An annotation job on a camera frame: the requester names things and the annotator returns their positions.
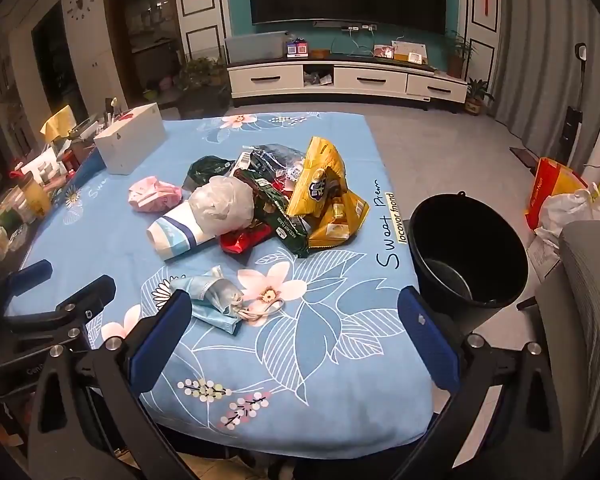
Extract white television cabinet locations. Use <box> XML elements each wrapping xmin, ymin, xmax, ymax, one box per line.
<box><xmin>226</xmin><ymin>55</ymin><xmax>468</xmax><ymax>111</ymax></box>

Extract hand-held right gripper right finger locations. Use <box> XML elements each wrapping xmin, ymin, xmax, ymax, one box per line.
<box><xmin>395</xmin><ymin>285</ymin><xmax>581</xmax><ymax>480</ymax></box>

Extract black printed plastic wrapper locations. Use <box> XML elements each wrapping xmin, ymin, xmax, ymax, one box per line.
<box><xmin>237</xmin><ymin>144</ymin><xmax>311</xmax><ymax>181</ymax></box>

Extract grey chair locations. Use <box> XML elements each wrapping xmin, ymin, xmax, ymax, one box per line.
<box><xmin>517</xmin><ymin>220</ymin><xmax>600</xmax><ymax>461</ymax></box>

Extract blue face mask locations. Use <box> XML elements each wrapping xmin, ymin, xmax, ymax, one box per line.
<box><xmin>170</xmin><ymin>267</ymin><xmax>286</xmax><ymax>336</ymax></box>

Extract white box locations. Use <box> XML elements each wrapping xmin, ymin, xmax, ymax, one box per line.
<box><xmin>93</xmin><ymin>102</ymin><xmax>167</xmax><ymax>176</ymax></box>

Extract dark green plastic bag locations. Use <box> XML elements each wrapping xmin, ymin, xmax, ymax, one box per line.
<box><xmin>187</xmin><ymin>156</ymin><xmax>236</xmax><ymax>193</ymax></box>

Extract small potted plant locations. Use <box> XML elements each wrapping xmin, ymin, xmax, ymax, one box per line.
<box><xmin>464</xmin><ymin>77</ymin><xmax>495</xmax><ymax>117</ymax></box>

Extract white desk calendar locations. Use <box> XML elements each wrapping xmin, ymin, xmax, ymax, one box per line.
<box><xmin>391</xmin><ymin>40</ymin><xmax>427</xmax><ymax>66</ymax></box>

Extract grey storage box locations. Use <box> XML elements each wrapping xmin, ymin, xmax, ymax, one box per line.
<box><xmin>225</xmin><ymin>31</ymin><xmax>287</xmax><ymax>62</ymax></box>

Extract green snack wrapper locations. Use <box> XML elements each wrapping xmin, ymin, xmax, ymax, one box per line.
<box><xmin>234</xmin><ymin>169</ymin><xmax>311</xmax><ymax>259</ymax></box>

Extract grey curtain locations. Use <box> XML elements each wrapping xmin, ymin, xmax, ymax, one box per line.
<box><xmin>495</xmin><ymin>0</ymin><xmax>600</xmax><ymax>171</ymax></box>

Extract dark floor mat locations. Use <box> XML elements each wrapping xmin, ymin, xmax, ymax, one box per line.
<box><xmin>509</xmin><ymin>146</ymin><xmax>538</xmax><ymax>168</ymax></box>

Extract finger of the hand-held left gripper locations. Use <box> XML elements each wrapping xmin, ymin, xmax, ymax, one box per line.
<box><xmin>0</xmin><ymin>259</ymin><xmax>54</xmax><ymax>317</ymax></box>
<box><xmin>5</xmin><ymin>275</ymin><xmax>117</xmax><ymax>348</ymax></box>

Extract white printed carton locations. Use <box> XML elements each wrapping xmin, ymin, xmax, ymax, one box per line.
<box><xmin>527</xmin><ymin>240</ymin><xmax>561</xmax><ymax>281</ymax></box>

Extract pink tissue packet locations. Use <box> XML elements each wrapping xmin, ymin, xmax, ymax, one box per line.
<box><xmin>128</xmin><ymin>176</ymin><xmax>182</xmax><ymax>213</ymax></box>

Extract black bucket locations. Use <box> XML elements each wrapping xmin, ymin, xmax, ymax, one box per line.
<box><xmin>409</xmin><ymin>191</ymin><xmax>529</xmax><ymax>331</ymax></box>

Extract white plastic bag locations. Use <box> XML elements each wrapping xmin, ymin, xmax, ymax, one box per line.
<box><xmin>535</xmin><ymin>187</ymin><xmax>600</xmax><ymax>246</ymax></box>

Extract red and yellow carton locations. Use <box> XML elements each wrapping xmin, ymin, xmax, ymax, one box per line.
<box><xmin>525</xmin><ymin>157</ymin><xmax>588</xmax><ymax>231</ymax></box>

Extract white blue paper cup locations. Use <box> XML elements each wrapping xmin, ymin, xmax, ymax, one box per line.
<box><xmin>146</xmin><ymin>200</ymin><xmax>213</xmax><ymax>262</ymax></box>

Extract red box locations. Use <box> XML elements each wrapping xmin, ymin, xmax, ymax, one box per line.
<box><xmin>220</xmin><ymin>225</ymin><xmax>273</xmax><ymax>256</ymax></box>

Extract black wall clock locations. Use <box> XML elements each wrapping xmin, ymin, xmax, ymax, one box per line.
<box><xmin>67</xmin><ymin>0</ymin><xmax>101</xmax><ymax>20</ymax></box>

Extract blue floral tablecloth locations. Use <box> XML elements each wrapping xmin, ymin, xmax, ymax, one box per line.
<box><xmin>5</xmin><ymin>111</ymin><xmax>433</xmax><ymax>448</ymax></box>

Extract yellow snack bag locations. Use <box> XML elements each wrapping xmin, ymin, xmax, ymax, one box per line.
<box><xmin>286</xmin><ymin>136</ymin><xmax>371</xmax><ymax>252</ymax></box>

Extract tall potted plant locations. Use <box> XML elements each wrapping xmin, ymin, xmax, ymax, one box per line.
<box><xmin>442</xmin><ymin>30</ymin><xmax>476</xmax><ymax>79</ymax></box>

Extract yellow cloth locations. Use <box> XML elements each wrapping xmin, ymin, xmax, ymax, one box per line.
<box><xmin>40</xmin><ymin>105</ymin><xmax>78</xmax><ymax>143</ymax></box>

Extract yellow bottle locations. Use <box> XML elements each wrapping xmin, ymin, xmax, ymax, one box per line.
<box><xmin>17</xmin><ymin>172</ymin><xmax>53</xmax><ymax>221</ymax></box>

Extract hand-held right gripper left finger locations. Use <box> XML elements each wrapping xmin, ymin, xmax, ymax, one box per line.
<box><xmin>26</xmin><ymin>289</ymin><xmax>201</xmax><ymax>480</ymax></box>

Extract crumpled clear plastic bag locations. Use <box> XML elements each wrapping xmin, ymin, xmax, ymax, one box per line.
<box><xmin>188</xmin><ymin>176</ymin><xmax>257</xmax><ymax>241</ymax></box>

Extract leafy plants in planter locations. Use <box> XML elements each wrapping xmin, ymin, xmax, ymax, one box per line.
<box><xmin>172</xmin><ymin>55</ymin><xmax>228</xmax><ymax>93</ymax></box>

